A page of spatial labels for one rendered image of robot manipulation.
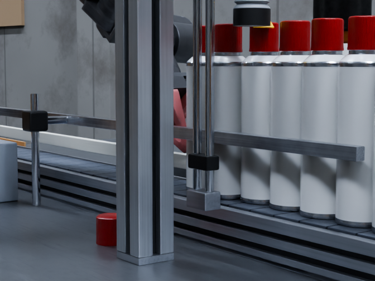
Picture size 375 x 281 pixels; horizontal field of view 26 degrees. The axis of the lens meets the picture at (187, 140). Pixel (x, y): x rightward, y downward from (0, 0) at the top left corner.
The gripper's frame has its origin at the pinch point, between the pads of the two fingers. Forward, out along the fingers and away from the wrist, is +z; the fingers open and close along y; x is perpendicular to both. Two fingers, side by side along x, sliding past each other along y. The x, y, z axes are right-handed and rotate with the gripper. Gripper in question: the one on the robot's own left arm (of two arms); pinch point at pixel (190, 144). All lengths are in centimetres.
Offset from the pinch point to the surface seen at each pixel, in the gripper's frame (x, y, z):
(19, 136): 49, 4, -32
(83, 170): 21.2, -3.0, -9.2
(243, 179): -8.8, -2.3, 10.0
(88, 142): 27.1, 3.4, -17.2
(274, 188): -13.1, -2.6, 13.7
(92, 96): 277, 182, -193
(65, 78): 313, 192, -231
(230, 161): -8.1, -2.2, 7.3
